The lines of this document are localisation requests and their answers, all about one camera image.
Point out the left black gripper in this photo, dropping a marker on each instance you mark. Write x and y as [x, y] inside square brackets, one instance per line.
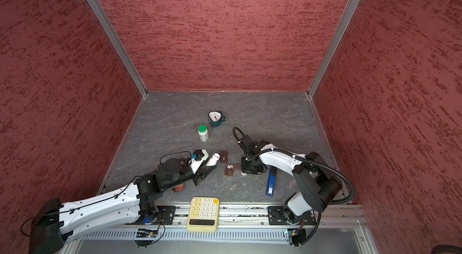
[201, 174]

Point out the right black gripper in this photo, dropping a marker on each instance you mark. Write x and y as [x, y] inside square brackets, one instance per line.
[245, 170]

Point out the green cap white pill bottle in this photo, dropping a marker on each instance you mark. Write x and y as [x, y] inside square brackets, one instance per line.
[203, 133]

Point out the small white pill bottle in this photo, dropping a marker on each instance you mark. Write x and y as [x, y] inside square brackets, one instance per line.
[213, 160]

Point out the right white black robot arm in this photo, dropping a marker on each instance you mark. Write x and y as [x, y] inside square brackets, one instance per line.
[317, 184]

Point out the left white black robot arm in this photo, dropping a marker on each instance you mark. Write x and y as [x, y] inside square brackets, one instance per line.
[59, 223]

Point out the plaid glasses case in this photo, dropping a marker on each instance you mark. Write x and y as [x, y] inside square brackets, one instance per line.
[178, 187]

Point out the yellow calculator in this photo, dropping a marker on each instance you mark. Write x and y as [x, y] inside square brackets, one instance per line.
[203, 215]

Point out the teal kitchen scale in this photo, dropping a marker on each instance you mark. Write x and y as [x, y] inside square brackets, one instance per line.
[216, 118]

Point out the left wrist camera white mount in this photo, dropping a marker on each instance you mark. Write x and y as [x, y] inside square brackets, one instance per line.
[198, 157]

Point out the aluminium front rail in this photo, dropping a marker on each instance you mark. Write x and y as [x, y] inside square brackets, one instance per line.
[230, 215]

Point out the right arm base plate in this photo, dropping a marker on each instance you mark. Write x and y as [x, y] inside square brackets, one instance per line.
[278, 216]

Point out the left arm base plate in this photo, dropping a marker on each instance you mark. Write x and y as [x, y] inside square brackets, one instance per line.
[160, 215]

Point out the white slotted cable duct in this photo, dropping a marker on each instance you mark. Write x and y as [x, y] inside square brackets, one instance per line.
[252, 235]

